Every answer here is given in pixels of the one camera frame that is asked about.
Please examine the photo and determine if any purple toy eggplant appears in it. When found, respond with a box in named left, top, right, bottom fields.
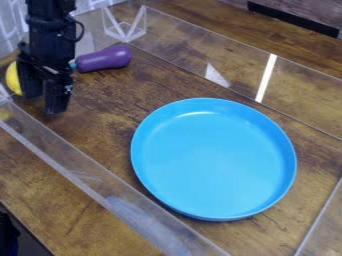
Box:
left=69, top=45, right=132, bottom=73

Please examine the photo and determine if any clear acrylic barrier wall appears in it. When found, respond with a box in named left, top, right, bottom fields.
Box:
left=0, top=0, right=342, bottom=256

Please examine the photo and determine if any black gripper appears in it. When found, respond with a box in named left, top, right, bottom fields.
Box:
left=16, top=0, right=84, bottom=114

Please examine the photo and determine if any blue round tray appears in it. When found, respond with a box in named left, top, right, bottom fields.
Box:
left=130, top=98, right=296, bottom=221

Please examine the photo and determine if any yellow lemon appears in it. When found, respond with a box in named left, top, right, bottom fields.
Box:
left=5, top=62, right=22, bottom=96

